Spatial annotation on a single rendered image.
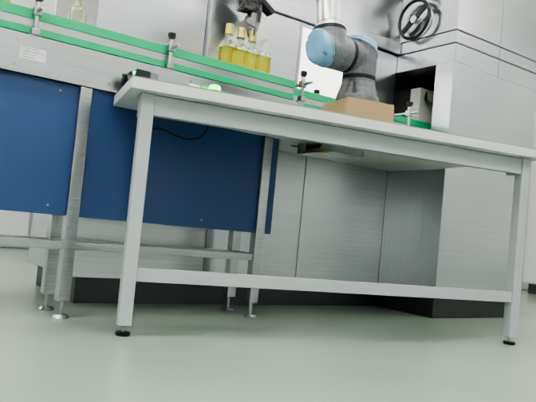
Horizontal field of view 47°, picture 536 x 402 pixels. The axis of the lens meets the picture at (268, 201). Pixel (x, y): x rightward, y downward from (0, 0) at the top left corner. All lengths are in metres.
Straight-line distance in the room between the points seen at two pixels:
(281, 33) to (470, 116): 1.02
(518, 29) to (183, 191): 2.11
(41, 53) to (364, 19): 1.76
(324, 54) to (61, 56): 0.84
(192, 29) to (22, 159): 0.99
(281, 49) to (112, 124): 1.02
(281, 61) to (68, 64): 1.10
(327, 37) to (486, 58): 1.44
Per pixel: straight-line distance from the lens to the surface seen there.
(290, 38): 2.91
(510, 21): 3.57
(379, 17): 3.36
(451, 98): 3.11
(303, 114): 1.97
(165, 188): 2.22
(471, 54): 3.27
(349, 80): 2.16
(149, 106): 1.86
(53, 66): 2.10
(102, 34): 2.19
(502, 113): 3.43
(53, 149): 2.08
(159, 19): 2.61
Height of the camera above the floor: 0.35
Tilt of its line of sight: 3 degrees up
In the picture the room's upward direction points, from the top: 5 degrees clockwise
